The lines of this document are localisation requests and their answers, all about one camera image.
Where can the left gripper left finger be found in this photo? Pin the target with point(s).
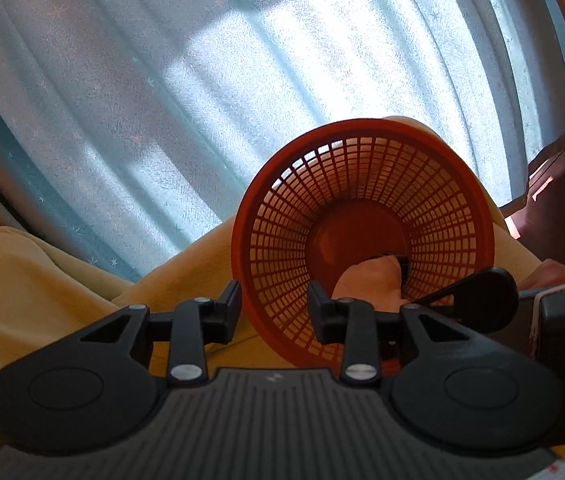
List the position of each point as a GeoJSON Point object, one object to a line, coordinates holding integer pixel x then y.
{"type": "Point", "coordinates": [190, 327]}

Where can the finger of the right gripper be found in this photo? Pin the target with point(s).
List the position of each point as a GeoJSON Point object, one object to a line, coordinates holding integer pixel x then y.
{"type": "Point", "coordinates": [403, 267]}
{"type": "Point", "coordinates": [486, 301]}

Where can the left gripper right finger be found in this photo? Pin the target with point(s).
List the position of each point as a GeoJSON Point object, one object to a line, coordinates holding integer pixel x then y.
{"type": "Point", "coordinates": [366, 335]}

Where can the red plastic mesh basket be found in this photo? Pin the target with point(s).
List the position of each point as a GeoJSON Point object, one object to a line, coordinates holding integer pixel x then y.
{"type": "Point", "coordinates": [345, 193]}

